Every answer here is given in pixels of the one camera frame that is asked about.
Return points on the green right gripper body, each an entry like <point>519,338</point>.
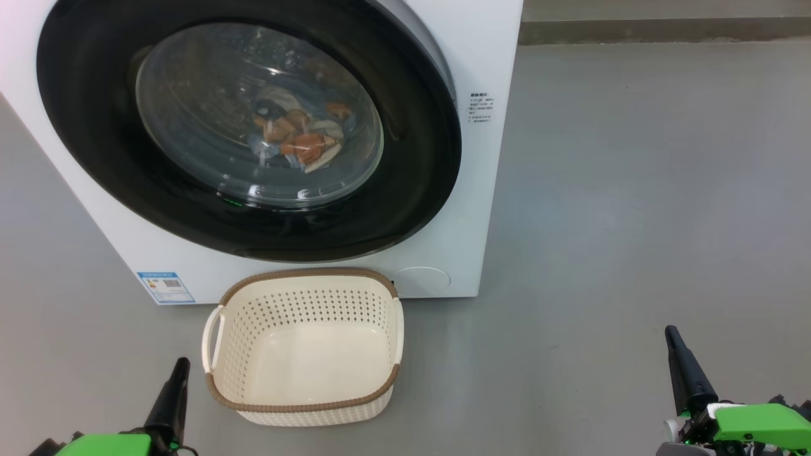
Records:
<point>760,423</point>

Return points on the printed warning text label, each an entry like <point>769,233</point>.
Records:
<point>481,107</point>

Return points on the round white filter cover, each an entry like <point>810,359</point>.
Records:
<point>421,282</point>

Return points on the white washing machine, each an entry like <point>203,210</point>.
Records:
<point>488,190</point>

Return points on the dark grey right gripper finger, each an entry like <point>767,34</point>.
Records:
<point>687,380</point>

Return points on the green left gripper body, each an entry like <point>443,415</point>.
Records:
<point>104,446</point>

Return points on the blue cartoon print clothing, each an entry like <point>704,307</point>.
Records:
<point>304,139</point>

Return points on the dark grey glass washer door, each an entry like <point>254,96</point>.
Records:
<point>89,126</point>

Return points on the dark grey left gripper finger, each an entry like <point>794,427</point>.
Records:
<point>170,405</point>

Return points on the cream plastic laundry basket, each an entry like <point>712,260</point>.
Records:
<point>304,361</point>

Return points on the blue energy label sticker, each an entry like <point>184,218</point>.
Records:
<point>166,288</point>

